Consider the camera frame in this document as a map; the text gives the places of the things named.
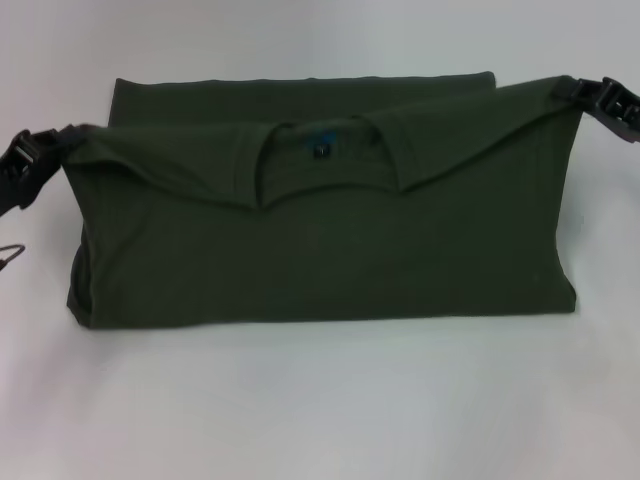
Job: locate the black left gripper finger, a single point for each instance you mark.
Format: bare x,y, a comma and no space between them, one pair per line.
30,180
37,142

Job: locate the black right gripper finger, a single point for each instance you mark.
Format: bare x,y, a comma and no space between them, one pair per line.
622,115
580,91

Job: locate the dark green FREE T-shirt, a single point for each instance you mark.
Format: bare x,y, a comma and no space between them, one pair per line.
325,225

